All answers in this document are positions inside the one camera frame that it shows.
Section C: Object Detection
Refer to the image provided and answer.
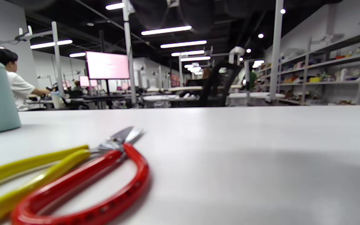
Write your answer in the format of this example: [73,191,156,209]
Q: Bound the red and yellow handled scissors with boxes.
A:
[0,126,151,225]

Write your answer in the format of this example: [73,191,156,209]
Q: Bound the black office chair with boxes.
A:
[199,61,241,107]

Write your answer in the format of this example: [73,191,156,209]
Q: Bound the row of ceiling lights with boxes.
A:
[30,2,285,75]

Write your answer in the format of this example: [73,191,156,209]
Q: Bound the pink lit monitor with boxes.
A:
[85,51,130,80]

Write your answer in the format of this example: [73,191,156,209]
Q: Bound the grey storage shelving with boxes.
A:
[255,23,360,106]

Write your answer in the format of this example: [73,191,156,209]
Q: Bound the white metal post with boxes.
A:
[269,0,284,101]
[51,21,65,97]
[122,0,137,108]

